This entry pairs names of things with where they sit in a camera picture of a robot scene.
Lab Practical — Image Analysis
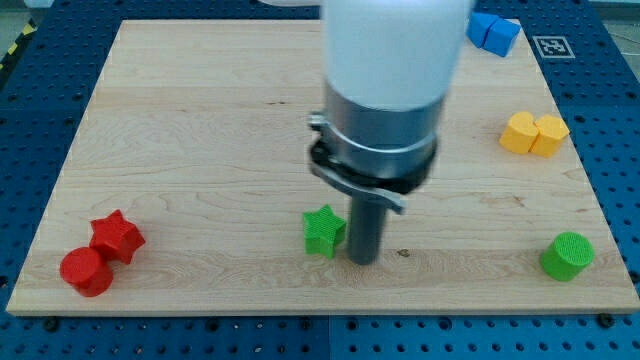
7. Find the blue block right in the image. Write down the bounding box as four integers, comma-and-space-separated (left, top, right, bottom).
483, 18, 521, 57

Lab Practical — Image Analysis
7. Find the green cylinder block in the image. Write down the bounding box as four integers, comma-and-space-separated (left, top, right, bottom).
540, 232, 595, 282

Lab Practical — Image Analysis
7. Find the blue block left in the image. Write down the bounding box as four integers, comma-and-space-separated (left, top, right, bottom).
466, 12, 499, 48

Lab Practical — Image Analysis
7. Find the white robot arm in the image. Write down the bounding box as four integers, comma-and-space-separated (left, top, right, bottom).
309, 0, 475, 265

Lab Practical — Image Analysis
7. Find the wooden board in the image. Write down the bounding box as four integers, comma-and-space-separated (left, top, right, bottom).
7, 20, 639, 316

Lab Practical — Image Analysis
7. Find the fiducial marker tag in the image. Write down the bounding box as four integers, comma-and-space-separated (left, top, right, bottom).
532, 35, 575, 59

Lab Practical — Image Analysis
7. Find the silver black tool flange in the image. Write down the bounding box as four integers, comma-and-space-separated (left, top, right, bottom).
309, 84, 444, 214

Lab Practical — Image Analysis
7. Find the green star block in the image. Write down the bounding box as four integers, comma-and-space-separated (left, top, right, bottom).
302, 204, 347, 259

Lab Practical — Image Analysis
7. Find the red star block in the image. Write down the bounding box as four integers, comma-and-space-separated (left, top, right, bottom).
90, 209, 146, 265

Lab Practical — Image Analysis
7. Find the yellow heart block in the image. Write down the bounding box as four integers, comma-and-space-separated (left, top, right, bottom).
499, 111, 539, 154

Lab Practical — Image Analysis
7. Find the blue block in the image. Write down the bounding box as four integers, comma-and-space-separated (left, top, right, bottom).
483, 18, 521, 57
466, 12, 499, 48

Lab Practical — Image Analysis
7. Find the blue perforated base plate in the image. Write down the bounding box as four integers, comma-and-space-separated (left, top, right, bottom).
1, 0, 639, 359

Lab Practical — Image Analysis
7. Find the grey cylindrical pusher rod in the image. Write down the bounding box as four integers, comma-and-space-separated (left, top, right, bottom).
347, 197, 387, 265

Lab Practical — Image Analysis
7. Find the red cylinder block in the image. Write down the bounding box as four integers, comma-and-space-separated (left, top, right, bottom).
59, 247, 113, 297

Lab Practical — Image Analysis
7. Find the yellow hexagon block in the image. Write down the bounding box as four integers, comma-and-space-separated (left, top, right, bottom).
529, 115, 570, 158

